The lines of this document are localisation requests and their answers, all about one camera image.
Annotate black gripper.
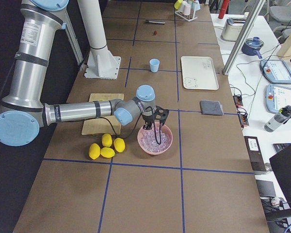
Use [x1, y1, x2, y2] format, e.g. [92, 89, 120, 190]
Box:
[143, 112, 155, 130]

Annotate clear ice cubes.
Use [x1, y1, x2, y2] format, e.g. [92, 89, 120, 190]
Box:
[139, 129, 171, 153]

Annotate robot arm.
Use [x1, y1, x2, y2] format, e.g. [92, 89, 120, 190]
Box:
[0, 0, 157, 147]

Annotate light blue plastic cup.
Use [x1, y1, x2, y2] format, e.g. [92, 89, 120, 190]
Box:
[149, 58, 160, 73]

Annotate pink cup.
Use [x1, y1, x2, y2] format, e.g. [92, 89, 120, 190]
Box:
[179, 1, 191, 16]

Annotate yellow-green cup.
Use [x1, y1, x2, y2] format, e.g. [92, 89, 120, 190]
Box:
[174, 0, 183, 10]

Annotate pink bowl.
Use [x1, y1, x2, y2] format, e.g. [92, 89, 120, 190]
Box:
[137, 122, 173, 155]

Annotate yellow lemon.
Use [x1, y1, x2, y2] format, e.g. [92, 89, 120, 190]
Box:
[101, 133, 113, 147]
[88, 143, 101, 160]
[113, 137, 126, 153]
[100, 147, 115, 158]

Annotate bamboo cutting board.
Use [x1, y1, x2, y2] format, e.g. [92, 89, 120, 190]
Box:
[81, 93, 124, 135]

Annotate grey folded cloth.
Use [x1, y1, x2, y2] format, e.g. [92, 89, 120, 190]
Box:
[200, 100, 224, 116]

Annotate white bear serving tray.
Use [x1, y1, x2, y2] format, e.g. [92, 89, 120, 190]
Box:
[181, 56, 219, 90]

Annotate black box with label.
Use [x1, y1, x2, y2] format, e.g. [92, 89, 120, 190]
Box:
[244, 136, 268, 175]

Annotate blue saucepan with lid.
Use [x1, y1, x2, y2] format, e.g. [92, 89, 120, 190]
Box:
[242, 36, 264, 59]

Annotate blue teach pendant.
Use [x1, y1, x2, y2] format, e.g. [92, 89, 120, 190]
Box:
[260, 59, 291, 84]
[265, 84, 291, 114]

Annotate cream toaster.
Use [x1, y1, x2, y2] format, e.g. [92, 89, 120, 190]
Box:
[221, 17, 246, 42]

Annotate grey water bottle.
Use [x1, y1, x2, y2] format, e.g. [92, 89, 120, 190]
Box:
[264, 105, 291, 132]

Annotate black laptop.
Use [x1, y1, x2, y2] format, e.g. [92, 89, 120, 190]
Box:
[265, 144, 291, 221]

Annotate red bottle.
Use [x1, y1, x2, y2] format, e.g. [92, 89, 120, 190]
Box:
[218, 0, 230, 19]

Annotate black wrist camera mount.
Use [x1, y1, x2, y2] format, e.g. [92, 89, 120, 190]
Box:
[155, 106, 169, 126]

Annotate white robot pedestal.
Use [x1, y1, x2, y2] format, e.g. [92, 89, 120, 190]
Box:
[78, 0, 121, 80]

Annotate white wire cup rack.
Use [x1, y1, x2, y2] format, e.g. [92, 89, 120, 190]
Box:
[174, 0, 201, 21]

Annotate aluminium frame post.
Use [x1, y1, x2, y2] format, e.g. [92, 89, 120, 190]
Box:
[222, 0, 265, 75]

